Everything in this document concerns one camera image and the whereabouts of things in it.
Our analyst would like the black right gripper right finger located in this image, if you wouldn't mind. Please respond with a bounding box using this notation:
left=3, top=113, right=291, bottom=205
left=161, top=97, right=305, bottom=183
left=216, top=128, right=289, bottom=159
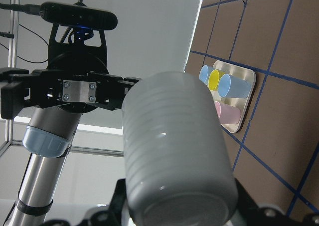
left=226, top=179, right=319, bottom=226

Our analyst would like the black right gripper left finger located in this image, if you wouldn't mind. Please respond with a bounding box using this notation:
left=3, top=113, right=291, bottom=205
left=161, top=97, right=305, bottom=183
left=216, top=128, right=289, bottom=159
left=42, top=178, right=129, bottom=226

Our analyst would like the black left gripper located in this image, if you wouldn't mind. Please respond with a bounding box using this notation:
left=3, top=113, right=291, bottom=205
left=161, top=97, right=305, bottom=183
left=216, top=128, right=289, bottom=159
left=0, top=24, right=141, bottom=119

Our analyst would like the grey white cup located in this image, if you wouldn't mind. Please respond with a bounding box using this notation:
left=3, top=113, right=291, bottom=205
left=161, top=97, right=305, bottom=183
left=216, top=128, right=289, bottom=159
left=122, top=72, right=238, bottom=226

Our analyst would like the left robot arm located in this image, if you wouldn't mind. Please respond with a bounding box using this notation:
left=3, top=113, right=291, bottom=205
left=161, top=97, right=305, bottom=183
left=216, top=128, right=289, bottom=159
left=0, top=24, right=137, bottom=226

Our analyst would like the pink plastic cup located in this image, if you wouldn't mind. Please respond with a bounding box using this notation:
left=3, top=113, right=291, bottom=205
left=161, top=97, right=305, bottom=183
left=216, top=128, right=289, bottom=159
left=214, top=101, right=241, bottom=124

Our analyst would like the light blue cup right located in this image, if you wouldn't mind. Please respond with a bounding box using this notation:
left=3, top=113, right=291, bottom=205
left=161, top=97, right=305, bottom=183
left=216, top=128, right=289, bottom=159
left=218, top=74, right=251, bottom=98

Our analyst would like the light blue cup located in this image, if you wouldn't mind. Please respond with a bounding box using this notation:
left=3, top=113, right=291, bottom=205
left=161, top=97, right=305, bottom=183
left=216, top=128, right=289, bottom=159
left=199, top=65, right=215, bottom=85
left=218, top=74, right=251, bottom=98

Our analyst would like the light blue cup left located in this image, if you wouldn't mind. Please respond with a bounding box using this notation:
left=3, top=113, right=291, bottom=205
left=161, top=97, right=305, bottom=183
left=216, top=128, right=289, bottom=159
left=199, top=65, right=215, bottom=85

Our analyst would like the yellow plastic cup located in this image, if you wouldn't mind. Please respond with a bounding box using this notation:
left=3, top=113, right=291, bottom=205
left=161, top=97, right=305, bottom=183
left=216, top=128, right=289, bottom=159
left=208, top=69, right=222, bottom=91

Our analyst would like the cream plastic tray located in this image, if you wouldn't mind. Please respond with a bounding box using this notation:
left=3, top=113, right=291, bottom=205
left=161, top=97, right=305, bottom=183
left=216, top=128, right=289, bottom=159
left=210, top=60, right=256, bottom=133

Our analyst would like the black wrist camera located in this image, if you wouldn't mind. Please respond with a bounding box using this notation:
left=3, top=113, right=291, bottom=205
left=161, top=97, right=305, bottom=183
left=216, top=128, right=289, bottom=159
left=39, top=2, right=118, bottom=30

